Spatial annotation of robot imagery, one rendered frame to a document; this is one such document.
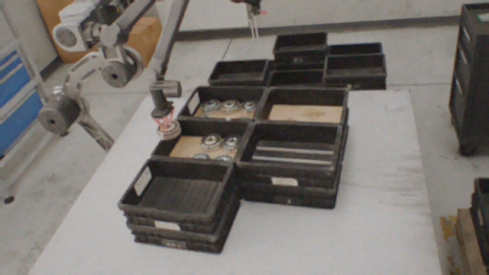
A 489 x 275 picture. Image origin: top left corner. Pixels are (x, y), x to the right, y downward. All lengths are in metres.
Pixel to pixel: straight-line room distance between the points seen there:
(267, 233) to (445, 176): 1.60
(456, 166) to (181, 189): 1.95
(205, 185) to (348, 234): 0.62
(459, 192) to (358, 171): 1.10
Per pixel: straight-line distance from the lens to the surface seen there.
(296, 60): 3.43
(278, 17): 5.04
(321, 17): 5.00
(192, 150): 2.14
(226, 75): 3.41
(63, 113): 2.60
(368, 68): 3.30
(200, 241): 1.80
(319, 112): 2.25
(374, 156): 2.18
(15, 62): 3.89
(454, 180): 3.15
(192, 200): 1.88
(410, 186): 2.04
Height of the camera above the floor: 2.10
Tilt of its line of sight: 36 degrees down
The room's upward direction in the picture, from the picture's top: 11 degrees counter-clockwise
